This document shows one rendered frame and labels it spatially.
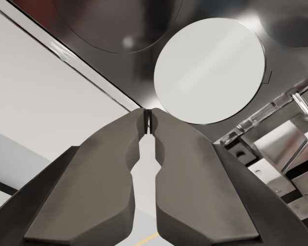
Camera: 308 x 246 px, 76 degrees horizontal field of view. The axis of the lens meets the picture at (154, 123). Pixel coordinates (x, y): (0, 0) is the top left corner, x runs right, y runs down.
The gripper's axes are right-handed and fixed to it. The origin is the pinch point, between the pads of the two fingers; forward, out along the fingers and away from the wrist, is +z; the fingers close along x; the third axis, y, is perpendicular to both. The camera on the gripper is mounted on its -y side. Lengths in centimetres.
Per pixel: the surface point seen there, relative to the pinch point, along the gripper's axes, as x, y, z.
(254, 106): 10.4, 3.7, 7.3
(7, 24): -16.7, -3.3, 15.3
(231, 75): 7.5, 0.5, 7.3
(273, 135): 14.9, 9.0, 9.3
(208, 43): 5.0, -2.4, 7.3
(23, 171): -102, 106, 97
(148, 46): -0.1, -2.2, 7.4
